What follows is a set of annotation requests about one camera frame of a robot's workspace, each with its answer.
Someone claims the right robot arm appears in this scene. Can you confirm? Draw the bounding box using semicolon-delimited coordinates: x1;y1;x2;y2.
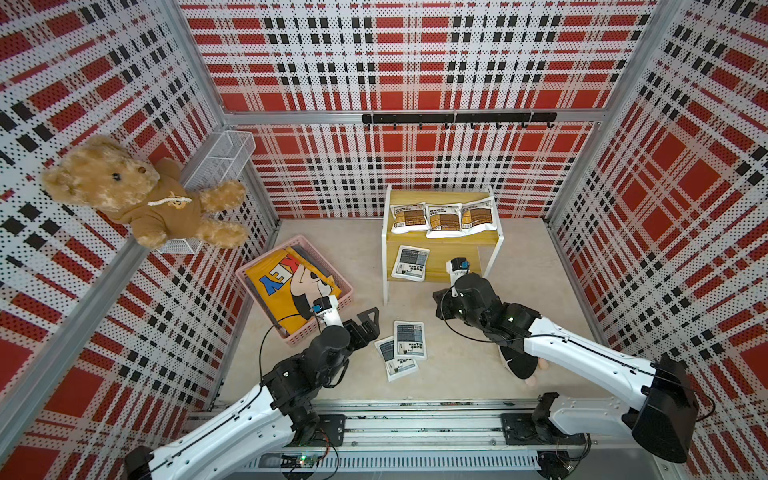
432;273;699;464

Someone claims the clear wire wall basket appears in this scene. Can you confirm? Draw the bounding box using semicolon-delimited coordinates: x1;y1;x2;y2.
153;131;255;254

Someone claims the yellow printed cloth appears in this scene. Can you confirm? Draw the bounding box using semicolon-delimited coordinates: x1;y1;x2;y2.
244;245;342;338

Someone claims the green circuit board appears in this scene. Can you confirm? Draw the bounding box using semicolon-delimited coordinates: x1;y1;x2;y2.
280;454;321;471

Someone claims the small doll black hat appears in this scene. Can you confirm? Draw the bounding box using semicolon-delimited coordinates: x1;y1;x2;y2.
498;346;550;387

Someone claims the pink plastic basket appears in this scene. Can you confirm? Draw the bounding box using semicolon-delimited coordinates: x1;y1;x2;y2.
235;235;354;346

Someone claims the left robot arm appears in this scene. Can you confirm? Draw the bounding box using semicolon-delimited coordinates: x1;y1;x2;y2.
122;307;380;479

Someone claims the blue coffee bag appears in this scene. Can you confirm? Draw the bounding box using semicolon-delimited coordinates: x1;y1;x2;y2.
394;321;428;361
391;245;430;282
375;336;419;382

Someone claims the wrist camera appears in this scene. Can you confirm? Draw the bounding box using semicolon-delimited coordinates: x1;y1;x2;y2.
312;295;343;330
446;257;470;286

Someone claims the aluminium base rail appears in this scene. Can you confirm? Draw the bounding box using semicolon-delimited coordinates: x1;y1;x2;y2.
230;401;681;479

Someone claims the brown teddy bear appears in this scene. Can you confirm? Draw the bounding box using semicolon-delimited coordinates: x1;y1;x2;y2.
41;135;248;250

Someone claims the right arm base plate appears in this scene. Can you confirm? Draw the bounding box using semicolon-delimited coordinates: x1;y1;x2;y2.
500;413;586;446

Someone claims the brown coffee bag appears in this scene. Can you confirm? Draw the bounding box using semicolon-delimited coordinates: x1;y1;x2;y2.
460;196;498;236
426;204;463;239
390;202;430;234

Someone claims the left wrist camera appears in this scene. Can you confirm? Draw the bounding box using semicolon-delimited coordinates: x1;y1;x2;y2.
312;295;343;330

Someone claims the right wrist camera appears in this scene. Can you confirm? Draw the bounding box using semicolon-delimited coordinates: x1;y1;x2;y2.
446;257;470;286

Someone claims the yellow two-tier shelf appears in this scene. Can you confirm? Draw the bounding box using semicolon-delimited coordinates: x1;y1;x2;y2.
381;184;505;304

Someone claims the black hook rail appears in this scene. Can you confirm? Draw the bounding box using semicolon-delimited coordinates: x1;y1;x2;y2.
361;112;558;127

